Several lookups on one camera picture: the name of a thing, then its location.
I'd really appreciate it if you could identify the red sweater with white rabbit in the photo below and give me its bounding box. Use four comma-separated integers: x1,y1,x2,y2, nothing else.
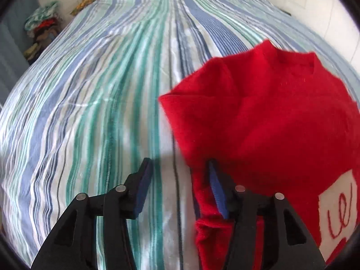
159,41,359,269

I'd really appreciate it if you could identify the pile of colourful clothes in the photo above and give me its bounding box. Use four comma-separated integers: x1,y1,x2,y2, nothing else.
23,0,62,65

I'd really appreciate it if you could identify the blue green striped bedspread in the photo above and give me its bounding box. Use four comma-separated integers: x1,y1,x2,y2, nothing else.
1,0,359,269

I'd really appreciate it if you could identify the white wardrobe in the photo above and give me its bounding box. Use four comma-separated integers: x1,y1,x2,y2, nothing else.
269,0,359,71

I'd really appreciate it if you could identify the blue curtain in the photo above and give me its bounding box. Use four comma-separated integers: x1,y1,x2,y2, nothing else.
1,0,40,105

